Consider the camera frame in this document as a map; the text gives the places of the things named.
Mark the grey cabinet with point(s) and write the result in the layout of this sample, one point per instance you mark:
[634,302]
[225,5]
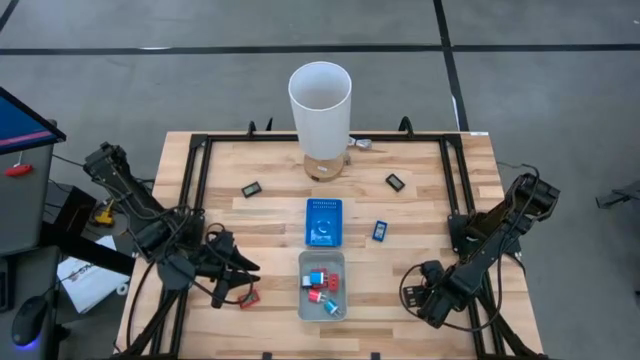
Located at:
[25,210]

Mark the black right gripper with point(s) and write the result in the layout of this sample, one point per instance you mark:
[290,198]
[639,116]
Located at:
[436,295]

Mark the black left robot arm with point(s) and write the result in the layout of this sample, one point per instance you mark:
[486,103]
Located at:
[125,185]

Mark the white plastic bin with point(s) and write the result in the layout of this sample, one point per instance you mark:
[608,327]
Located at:
[307,312]

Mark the white printed paper sheet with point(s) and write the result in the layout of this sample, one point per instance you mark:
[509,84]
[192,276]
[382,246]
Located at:
[85,285]

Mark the black diagonal support beam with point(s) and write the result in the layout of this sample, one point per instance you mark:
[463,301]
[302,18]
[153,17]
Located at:
[90,252]

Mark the black metal table frame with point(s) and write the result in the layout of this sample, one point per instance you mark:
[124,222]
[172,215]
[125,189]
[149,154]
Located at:
[240,136]

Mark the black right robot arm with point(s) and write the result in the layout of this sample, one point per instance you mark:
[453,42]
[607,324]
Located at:
[495,240]

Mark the red small digital display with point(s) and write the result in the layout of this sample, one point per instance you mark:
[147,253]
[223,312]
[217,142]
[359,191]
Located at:
[249,299]
[333,282]

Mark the black computer mouse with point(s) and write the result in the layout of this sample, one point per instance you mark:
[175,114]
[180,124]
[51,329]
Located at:
[29,320]

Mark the blue small digital display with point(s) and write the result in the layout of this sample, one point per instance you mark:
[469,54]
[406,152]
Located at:
[380,230]

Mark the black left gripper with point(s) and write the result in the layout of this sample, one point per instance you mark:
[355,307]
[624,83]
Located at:
[220,260]

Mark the black small digital display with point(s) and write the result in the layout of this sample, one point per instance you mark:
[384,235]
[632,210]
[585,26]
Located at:
[251,189]
[395,182]

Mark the white table lamp wooden base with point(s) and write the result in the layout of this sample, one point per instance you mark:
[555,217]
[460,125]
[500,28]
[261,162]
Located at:
[320,125]

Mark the monitor with blue screen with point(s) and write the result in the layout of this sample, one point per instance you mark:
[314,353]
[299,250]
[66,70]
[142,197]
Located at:
[20,125]

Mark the blue plastic basket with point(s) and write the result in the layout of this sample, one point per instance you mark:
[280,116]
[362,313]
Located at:
[325,215]

